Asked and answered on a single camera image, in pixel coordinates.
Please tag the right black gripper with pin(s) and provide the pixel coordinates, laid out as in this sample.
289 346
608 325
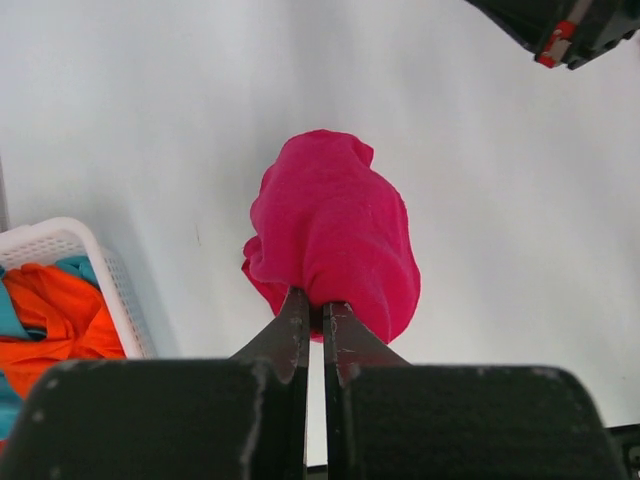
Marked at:
564 32

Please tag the white plastic laundry basket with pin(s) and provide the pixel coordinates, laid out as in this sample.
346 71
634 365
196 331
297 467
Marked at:
59 238

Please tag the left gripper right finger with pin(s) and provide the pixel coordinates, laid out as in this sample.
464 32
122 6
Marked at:
390 419

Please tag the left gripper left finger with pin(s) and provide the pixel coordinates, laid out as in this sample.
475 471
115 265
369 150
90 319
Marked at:
243 417

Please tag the magenta t shirt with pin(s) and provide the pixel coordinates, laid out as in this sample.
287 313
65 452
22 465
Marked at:
325 222

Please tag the orange t shirt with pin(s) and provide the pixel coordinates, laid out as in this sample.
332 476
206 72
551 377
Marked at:
68 315

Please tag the teal t shirt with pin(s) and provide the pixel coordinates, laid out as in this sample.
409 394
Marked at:
11 327

